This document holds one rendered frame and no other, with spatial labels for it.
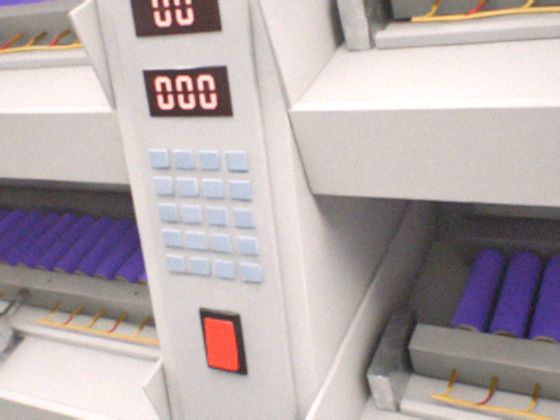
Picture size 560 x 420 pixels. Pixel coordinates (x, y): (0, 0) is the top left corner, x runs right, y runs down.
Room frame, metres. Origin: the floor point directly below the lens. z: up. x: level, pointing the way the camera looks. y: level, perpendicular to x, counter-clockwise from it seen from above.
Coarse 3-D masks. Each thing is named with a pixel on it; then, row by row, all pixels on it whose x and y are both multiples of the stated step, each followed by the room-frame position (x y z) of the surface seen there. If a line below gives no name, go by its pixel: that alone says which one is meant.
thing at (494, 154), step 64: (256, 0) 0.28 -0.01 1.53; (320, 0) 0.33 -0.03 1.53; (384, 0) 0.34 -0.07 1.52; (448, 0) 0.33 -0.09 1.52; (512, 0) 0.32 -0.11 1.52; (320, 64) 0.32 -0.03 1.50; (384, 64) 0.31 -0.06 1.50; (448, 64) 0.29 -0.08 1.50; (512, 64) 0.28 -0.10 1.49; (320, 128) 0.29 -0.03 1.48; (384, 128) 0.28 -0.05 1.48; (448, 128) 0.26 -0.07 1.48; (512, 128) 0.25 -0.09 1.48; (320, 192) 0.31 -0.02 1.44; (384, 192) 0.29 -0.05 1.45; (448, 192) 0.27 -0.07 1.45; (512, 192) 0.26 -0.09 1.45
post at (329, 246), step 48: (96, 0) 0.35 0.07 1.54; (288, 144) 0.30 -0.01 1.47; (144, 192) 0.34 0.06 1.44; (288, 192) 0.30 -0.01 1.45; (144, 240) 0.34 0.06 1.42; (288, 240) 0.30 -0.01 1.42; (336, 240) 0.33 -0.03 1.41; (384, 240) 0.38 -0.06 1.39; (288, 288) 0.30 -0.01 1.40; (336, 288) 0.32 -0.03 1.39; (288, 336) 0.30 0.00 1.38; (336, 336) 0.32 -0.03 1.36
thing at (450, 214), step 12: (96, 192) 0.63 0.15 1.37; (108, 192) 0.63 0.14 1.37; (120, 192) 0.62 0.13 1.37; (444, 204) 0.46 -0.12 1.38; (456, 204) 0.46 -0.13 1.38; (468, 204) 0.46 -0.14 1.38; (444, 216) 0.47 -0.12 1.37; (456, 216) 0.46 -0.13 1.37; (492, 216) 0.45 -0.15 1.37; (504, 216) 0.44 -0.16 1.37; (516, 216) 0.44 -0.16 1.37; (444, 228) 0.47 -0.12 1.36; (456, 228) 0.46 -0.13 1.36; (444, 240) 0.47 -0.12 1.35; (456, 240) 0.46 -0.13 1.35
